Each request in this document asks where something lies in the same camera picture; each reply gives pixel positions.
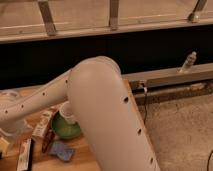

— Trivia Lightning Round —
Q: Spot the metal window strut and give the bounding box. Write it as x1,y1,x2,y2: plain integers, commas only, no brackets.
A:
37,0,56,36
188,0,207,23
109,0,119,30

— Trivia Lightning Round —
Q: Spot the white toothpaste tube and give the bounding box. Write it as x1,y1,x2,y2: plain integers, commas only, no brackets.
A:
32,109,57,138

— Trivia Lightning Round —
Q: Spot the green ceramic bowl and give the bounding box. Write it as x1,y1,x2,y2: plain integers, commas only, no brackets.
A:
51,112,81,140

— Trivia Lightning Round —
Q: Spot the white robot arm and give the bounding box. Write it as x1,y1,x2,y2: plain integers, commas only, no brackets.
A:
0,56,161,171

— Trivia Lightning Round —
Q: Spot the black cable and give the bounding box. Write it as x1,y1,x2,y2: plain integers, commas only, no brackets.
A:
142,87,149,134

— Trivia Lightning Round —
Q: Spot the wooden table board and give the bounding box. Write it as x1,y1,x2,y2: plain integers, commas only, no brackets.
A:
0,78,158,171

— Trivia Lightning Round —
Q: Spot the left metal window strut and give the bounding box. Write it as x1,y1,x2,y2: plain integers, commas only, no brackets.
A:
37,0,56,36

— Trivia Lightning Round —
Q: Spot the middle metal window strut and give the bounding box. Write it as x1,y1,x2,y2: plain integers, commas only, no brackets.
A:
109,0,119,30

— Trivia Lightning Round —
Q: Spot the grey metal rail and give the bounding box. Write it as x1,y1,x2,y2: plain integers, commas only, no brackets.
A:
123,63,213,105

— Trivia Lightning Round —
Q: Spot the blue sponge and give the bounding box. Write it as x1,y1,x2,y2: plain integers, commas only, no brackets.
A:
48,141,75,162

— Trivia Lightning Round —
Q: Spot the dark red marker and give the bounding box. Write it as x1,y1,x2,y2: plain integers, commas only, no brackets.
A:
42,130,55,153

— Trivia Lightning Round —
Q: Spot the white red eraser box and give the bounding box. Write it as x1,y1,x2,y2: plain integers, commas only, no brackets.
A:
16,138,34,171

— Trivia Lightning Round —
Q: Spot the right metal window strut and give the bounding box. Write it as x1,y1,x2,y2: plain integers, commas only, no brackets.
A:
188,0,207,23

